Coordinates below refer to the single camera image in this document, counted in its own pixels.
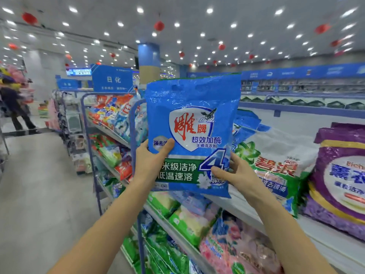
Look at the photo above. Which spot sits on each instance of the narrow blue wall column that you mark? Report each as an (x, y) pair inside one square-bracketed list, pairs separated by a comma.
[(183, 71)]

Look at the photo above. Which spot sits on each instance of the row of house-shaped cartons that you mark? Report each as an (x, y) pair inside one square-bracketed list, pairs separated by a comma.
[(313, 103)]

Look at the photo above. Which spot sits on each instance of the blue back wall sign band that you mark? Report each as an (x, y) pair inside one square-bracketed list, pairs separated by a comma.
[(299, 71)]

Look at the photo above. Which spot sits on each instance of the green blue detergent bag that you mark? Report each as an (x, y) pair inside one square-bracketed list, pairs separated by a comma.
[(112, 186)]

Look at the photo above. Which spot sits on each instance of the group of red lanterns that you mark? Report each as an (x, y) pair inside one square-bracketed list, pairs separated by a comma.
[(159, 25)]

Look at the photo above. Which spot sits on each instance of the blue tan pillar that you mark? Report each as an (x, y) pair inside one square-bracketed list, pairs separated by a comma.
[(149, 62)]

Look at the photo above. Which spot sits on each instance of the red green detergent bag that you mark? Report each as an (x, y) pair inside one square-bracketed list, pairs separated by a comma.
[(101, 141)]

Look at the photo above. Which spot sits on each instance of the person's left forearm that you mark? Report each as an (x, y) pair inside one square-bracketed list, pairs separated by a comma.
[(99, 234)]

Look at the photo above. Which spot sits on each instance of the green white detergent bag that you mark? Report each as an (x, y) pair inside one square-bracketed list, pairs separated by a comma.
[(282, 174)]

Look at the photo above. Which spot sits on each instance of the person's right forearm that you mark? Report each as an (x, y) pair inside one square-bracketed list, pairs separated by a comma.
[(291, 239)]

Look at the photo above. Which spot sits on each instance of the blue white detergent bag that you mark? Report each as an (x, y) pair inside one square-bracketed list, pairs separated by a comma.
[(124, 122)]

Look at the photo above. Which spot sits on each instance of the large blue aisle-end sign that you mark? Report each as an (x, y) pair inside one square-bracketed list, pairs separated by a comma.
[(112, 78)]

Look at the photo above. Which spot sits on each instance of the person's left hand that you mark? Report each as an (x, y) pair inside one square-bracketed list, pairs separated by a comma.
[(146, 168)]

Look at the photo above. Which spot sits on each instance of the green white-blue detergent bag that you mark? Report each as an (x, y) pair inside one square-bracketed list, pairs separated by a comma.
[(111, 156)]

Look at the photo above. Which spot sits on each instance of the orange blue detergent bag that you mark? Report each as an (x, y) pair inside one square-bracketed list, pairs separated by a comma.
[(99, 111)]

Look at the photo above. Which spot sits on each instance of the red white Libai bags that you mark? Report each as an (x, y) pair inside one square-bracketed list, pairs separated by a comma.
[(124, 171)]

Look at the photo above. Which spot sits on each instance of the small blue hanging sign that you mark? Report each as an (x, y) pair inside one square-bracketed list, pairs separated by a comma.
[(68, 84)]

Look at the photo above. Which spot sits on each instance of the orange yellow-swirl detergent bag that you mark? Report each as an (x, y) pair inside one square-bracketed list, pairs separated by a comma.
[(124, 100)]

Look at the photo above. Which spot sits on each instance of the stack of coloured basins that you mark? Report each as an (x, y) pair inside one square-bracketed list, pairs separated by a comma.
[(43, 110)]

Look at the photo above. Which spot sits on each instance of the purple lavender bag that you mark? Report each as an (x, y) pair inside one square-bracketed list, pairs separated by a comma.
[(339, 179)]

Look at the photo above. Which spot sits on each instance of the person's right hand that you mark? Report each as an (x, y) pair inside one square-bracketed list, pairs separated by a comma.
[(248, 182)]

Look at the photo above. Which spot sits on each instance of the white blue-trim detergent bag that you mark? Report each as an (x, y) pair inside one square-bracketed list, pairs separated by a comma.
[(246, 122)]

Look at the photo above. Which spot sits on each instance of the pink floral detergent bag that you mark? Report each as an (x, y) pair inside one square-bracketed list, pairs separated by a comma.
[(236, 248)]

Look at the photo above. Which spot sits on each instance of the group of ceiling spotlights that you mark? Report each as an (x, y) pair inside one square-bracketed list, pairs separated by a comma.
[(139, 9)]

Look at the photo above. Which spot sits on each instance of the grey blue-framed shelf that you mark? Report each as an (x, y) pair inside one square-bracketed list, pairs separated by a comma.
[(328, 239)]

